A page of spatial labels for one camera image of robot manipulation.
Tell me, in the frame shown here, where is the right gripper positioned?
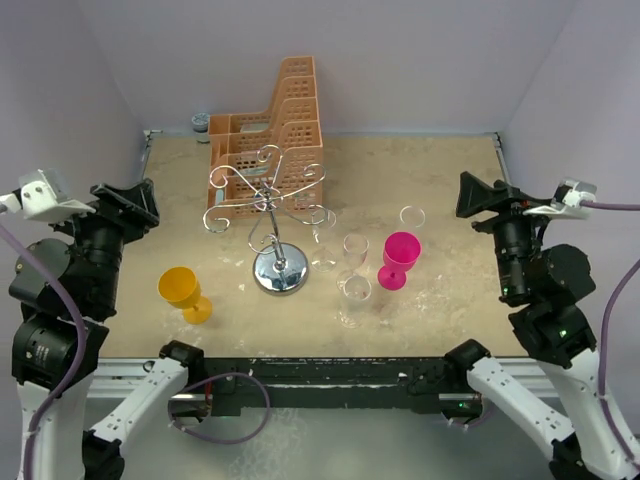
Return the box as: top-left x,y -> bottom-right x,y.
453,169 -> 552,297

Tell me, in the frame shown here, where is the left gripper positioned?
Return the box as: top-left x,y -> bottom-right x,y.
50,177 -> 158,310

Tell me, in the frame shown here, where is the pink plastic goblet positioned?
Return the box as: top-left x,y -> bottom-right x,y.
377,231 -> 422,291

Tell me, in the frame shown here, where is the clear champagne flute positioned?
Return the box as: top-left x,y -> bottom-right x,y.
336,233 -> 369,289

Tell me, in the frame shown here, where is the clear wine glass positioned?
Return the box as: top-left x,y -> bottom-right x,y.
399,205 -> 426,236
338,275 -> 372,329
311,207 -> 336,272

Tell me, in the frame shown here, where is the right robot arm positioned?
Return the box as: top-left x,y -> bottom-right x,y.
444,171 -> 639,479

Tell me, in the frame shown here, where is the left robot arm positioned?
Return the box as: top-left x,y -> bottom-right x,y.
1,178 -> 206,479

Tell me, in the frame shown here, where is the clear back wine glass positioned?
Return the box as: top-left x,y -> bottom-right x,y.
399,205 -> 426,236

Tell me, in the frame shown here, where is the clear front wine glass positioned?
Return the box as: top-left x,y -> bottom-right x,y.
338,275 -> 372,329

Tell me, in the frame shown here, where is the chrome wine glass rack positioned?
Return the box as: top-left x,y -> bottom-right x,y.
202,144 -> 329,297

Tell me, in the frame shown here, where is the yellow plastic goblet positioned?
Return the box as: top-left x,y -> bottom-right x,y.
157,266 -> 213,325

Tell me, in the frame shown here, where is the small grey cap bottle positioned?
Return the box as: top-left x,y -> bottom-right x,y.
191,112 -> 210,144

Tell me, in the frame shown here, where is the orange plastic file organizer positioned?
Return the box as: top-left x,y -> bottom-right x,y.
207,56 -> 323,218

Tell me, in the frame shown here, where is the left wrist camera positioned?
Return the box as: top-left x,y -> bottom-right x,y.
20,169 -> 96,224

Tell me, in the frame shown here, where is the black base frame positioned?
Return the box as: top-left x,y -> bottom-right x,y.
159,340 -> 480,416

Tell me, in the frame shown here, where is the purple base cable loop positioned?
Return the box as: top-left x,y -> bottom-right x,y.
167,372 -> 272,445

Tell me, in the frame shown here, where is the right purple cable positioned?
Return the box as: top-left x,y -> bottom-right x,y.
579,198 -> 640,451

